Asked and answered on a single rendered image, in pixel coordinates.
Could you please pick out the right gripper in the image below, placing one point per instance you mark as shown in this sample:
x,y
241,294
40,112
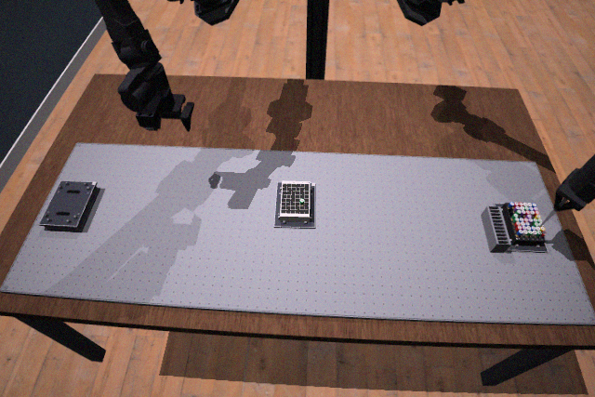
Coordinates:
x,y
176,113

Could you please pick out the grey slotted rack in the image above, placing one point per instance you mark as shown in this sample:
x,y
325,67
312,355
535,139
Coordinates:
x,y
493,223

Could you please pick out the white tube carrier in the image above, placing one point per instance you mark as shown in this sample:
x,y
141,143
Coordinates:
x,y
292,192

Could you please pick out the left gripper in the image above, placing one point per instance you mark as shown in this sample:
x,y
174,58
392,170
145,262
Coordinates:
x,y
573,183

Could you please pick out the black vial rack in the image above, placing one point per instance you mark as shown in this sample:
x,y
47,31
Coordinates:
x,y
508,213

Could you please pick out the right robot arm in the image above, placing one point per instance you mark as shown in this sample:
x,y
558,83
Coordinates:
x,y
138,90

